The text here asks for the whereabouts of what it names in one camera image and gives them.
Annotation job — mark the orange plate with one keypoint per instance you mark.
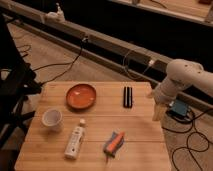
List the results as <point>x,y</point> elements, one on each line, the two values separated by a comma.
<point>81,96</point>

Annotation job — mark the white paper cup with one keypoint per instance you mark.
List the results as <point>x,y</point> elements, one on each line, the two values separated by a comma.
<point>52,120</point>

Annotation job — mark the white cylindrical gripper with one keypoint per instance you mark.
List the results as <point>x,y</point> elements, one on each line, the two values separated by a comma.
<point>164,93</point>

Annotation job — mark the blue box on floor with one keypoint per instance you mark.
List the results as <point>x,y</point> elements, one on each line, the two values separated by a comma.
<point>178,109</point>

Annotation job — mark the white remote control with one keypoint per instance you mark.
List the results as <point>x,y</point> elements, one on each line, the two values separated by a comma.
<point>75,140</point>

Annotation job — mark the black tripod stand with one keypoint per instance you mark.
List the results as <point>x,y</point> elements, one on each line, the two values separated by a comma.
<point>17,81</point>

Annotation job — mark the white device on rail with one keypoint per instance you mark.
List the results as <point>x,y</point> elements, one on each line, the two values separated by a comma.
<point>58,15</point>

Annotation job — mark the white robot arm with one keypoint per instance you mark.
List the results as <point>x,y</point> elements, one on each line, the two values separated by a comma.
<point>180,75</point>

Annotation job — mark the black whiteboard eraser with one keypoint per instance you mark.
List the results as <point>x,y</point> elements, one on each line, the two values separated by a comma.
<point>127,97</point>

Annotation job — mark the long metal rail beam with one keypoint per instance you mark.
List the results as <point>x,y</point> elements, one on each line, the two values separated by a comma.
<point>149,38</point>

